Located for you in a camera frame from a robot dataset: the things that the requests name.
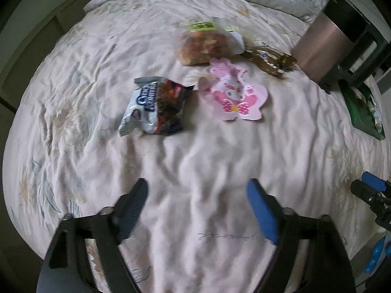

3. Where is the blue gloved hand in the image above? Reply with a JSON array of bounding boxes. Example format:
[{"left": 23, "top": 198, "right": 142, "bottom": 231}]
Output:
[{"left": 365, "top": 231, "right": 391, "bottom": 274}]

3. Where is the blue white cookie packet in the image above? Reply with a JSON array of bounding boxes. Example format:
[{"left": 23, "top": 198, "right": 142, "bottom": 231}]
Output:
[{"left": 119, "top": 76, "right": 194, "bottom": 136}]

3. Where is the copper metal bin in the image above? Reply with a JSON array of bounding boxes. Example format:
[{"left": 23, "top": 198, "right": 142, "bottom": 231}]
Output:
[{"left": 291, "top": 0, "right": 368, "bottom": 84}]

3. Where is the pink cartoon character packet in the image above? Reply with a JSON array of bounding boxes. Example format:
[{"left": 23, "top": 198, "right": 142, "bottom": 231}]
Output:
[{"left": 198, "top": 58, "right": 268, "bottom": 121}]

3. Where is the brown chocolate bar wrapper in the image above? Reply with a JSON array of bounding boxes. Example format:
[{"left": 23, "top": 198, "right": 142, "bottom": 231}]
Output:
[{"left": 241, "top": 46, "right": 296, "bottom": 79}]

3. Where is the black chair frame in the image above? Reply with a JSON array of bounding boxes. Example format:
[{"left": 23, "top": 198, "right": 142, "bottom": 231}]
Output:
[{"left": 320, "top": 0, "right": 390, "bottom": 92}]

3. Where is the green storage basket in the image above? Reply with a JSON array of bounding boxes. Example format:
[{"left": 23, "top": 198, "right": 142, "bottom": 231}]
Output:
[{"left": 338, "top": 79, "right": 386, "bottom": 140}]

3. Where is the clear bag of mixed snacks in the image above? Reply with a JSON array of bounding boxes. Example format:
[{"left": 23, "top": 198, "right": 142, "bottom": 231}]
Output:
[{"left": 175, "top": 21, "right": 245, "bottom": 66}]

